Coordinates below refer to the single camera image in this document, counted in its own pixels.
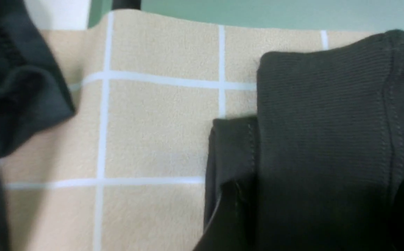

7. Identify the beige grid tablecloth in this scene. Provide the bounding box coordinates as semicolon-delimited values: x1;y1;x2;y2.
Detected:
0;10;372;251

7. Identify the dark gray long-sleeve shirt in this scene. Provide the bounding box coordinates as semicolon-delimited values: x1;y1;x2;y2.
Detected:
195;30;404;251

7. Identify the dark gray shirt in pile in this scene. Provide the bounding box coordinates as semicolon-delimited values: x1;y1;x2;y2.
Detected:
0;0;76;251

